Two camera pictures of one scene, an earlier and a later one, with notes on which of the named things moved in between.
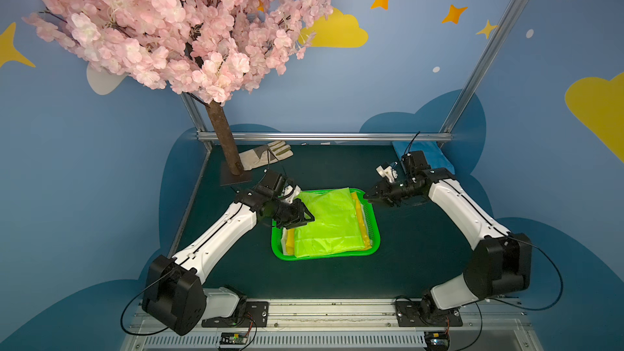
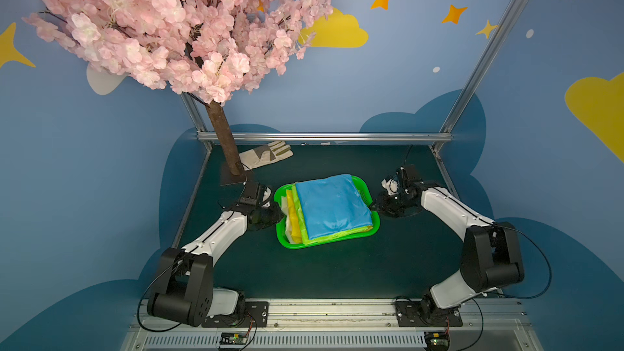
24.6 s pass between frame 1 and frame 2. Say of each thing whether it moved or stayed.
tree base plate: stayed
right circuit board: stayed
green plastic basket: moved
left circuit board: stayed
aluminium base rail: stayed
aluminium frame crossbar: stayed
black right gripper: moved
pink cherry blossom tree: stayed
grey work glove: stayed
